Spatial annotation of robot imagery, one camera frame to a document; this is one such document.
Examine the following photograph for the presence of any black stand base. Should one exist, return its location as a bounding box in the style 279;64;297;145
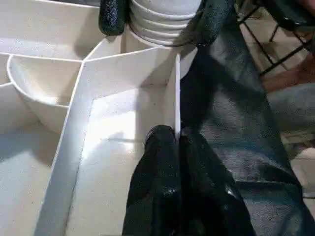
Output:
236;0;315;78

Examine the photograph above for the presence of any white plastic table leg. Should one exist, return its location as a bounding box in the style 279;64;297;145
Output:
128;0;203;48

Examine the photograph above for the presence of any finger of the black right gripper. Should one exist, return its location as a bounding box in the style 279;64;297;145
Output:
189;0;235;48
98;0;130;37

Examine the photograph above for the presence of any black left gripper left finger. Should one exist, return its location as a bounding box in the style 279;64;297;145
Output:
122;124;183;236

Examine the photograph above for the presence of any black work mat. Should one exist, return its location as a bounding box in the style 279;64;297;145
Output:
178;10;315;236

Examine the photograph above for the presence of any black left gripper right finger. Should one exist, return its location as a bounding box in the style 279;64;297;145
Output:
178;126;257;236

